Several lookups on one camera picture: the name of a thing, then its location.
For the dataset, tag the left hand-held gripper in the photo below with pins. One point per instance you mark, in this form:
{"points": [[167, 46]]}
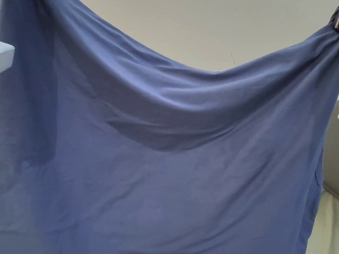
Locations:
{"points": [[2, 57]]}

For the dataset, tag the grey padded headboard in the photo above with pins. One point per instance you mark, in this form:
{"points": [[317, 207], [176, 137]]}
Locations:
{"points": [[333, 155]]}

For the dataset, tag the bed with pale green sheet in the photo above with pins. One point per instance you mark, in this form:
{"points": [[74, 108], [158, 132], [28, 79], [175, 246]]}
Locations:
{"points": [[329, 232]]}

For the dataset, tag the dark blue shirt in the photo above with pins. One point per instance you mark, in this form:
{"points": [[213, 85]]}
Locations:
{"points": [[168, 160]]}

